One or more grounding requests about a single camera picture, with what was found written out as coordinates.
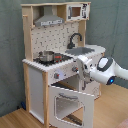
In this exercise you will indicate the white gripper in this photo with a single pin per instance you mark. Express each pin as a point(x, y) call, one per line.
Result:
point(84, 67)

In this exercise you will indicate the white oven door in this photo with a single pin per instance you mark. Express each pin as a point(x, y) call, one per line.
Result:
point(63, 102)

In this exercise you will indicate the small steel pot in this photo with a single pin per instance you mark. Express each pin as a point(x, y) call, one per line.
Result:
point(46, 56)

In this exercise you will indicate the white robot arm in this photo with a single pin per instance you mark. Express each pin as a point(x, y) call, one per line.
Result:
point(104, 72)

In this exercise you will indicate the wooden toy kitchen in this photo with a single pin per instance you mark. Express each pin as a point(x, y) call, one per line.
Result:
point(38, 78)

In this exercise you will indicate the right red stove knob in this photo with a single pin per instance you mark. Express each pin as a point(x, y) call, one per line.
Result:
point(74, 69)

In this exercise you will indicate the red stove knob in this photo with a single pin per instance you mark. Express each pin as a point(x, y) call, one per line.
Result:
point(56, 75)
point(74, 69)

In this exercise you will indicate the grey toy sink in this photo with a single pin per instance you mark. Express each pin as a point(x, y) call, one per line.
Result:
point(79, 51)

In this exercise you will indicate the black toy faucet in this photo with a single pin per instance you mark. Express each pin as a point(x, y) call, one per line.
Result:
point(73, 40)

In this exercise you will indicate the black stovetop with red burners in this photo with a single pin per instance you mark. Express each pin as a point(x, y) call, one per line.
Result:
point(54, 58)

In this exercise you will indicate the left red stove knob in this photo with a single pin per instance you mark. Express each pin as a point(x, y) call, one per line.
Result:
point(56, 75)

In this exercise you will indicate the toy microwave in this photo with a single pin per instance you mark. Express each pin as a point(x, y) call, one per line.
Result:
point(78, 11)

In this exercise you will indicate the grey range hood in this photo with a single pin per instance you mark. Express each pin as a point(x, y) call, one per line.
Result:
point(48, 18)

